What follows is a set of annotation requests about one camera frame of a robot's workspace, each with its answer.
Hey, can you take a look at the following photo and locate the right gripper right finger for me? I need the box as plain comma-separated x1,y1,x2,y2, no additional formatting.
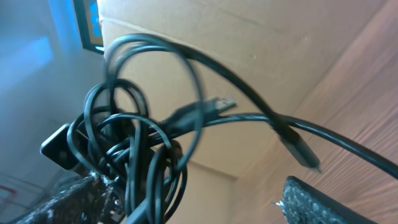
275,176,376,224

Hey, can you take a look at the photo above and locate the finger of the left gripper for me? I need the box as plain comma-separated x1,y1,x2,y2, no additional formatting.
40,123,88,174

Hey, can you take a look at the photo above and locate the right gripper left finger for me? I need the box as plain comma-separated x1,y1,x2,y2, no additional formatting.
12,171,126,224

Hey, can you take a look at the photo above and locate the black usb cable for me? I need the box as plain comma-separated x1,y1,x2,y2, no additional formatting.
67,33,398,224

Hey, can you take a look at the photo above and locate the framed monitor blue screen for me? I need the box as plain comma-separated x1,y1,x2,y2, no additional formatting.
73,0,104,55

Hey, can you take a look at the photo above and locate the cardboard board backdrop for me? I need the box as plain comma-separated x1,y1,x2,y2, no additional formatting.
96,0,386,224

